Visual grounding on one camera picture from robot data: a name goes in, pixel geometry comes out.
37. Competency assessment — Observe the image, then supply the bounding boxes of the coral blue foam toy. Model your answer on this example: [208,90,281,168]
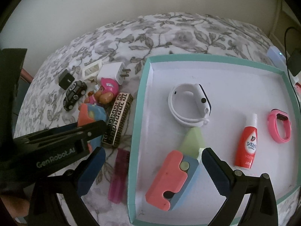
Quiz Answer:
[145,126,205,211]
[76,102,107,154]

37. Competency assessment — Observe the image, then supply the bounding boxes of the gold greek-key lighter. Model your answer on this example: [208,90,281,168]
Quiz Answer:
[102,92,133,148]

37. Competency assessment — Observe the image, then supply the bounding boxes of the black toy car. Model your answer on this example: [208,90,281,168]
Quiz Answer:
[63,80,87,111]

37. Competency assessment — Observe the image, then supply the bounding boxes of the pink pup toy figure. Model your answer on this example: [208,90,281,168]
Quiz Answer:
[84,78,119,107]

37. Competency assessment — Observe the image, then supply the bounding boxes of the small black cube adapter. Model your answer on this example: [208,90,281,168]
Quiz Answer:
[58,69,74,90]

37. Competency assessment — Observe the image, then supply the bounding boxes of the magenta translucent stick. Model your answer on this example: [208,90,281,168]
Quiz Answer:
[108,148,130,204]

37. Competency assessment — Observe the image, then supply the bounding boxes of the white rectangular frame piece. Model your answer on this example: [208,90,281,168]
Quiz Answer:
[82,59,103,81]

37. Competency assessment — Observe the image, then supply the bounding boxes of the red stain remover bottle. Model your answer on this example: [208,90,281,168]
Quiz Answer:
[234,113,258,169]

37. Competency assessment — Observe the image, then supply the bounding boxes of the white wall charger plug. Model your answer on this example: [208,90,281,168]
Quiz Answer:
[97,62,131,85]

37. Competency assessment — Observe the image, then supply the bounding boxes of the pink smartwatch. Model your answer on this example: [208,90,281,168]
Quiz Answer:
[267,109,292,143]

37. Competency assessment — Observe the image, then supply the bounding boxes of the white smartwatch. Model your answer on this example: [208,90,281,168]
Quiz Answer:
[168,83,211,127]

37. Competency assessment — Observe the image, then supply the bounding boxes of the person's left hand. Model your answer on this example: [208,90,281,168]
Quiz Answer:
[1,190,30,218]

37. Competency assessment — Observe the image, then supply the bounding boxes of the floral grey white blanket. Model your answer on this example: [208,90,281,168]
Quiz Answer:
[13,12,301,226]

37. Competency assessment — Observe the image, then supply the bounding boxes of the teal shallow tray box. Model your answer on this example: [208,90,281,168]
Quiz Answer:
[128,54,300,225]

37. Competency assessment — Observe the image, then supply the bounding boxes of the black power adapter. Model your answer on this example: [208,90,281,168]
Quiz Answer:
[287,48,301,76]

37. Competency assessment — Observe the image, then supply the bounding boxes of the white power strip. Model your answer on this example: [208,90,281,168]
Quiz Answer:
[267,46,287,72]

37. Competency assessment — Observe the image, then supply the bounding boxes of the black cable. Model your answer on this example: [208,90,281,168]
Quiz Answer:
[284,26,301,92]

